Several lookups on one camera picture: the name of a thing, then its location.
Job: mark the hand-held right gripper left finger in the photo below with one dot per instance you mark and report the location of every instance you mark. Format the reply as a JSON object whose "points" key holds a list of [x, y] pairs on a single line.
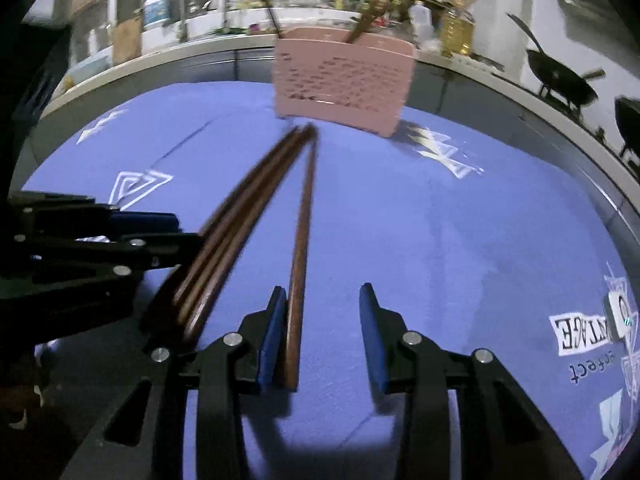
{"points": [[272, 340]]}

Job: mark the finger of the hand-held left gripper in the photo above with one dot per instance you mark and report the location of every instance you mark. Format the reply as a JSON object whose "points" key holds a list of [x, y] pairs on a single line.
{"points": [[150, 252], [145, 222]]}

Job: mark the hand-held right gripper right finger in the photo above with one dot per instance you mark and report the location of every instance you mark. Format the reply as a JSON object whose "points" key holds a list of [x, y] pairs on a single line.
{"points": [[372, 340]]}

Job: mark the brown wooden chopstick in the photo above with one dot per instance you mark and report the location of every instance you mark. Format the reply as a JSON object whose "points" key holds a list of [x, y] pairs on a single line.
{"points": [[236, 247], [300, 260], [223, 242], [210, 240]]}

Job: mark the pink perforated plastic basket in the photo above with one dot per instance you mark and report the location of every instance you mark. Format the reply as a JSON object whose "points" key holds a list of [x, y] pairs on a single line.
{"points": [[345, 85]]}

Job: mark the bundle of brown chopsticks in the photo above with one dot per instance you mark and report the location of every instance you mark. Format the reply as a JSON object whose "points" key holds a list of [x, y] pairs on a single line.
{"points": [[361, 27]]}

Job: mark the blue printed cloth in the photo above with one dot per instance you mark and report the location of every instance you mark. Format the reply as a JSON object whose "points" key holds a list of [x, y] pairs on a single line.
{"points": [[425, 235]]}

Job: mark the kitchen counter with grey cabinets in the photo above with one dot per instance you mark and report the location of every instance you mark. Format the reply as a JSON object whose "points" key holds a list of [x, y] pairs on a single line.
{"points": [[200, 67]]}

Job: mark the wooden cutting board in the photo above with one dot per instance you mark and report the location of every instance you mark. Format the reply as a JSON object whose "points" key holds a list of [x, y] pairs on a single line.
{"points": [[126, 40]]}

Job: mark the white canister with blue label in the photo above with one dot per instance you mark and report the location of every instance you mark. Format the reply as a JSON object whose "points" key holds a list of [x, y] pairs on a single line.
{"points": [[157, 12]]}

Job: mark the chrome angular faucet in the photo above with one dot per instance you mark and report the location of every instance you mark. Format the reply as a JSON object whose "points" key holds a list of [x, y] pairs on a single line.
{"points": [[180, 10]]}

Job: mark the white square device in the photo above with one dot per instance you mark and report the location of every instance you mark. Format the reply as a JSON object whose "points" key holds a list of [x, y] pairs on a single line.
{"points": [[617, 315]]}

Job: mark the black gas stove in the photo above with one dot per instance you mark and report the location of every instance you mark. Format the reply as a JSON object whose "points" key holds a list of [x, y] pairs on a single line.
{"points": [[575, 110]]}

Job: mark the yellow cooking oil bottle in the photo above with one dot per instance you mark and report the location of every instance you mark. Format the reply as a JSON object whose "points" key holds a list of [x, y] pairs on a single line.
{"points": [[456, 32]]}

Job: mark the white plastic jug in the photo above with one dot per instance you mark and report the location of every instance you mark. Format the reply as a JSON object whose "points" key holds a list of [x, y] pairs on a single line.
{"points": [[421, 22]]}

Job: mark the black frying pan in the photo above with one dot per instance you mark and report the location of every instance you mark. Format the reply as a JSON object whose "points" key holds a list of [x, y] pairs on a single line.
{"points": [[560, 77]]}

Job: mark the black wok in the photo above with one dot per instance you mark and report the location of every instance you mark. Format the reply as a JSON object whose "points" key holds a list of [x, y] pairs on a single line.
{"points": [[629, 125]]}

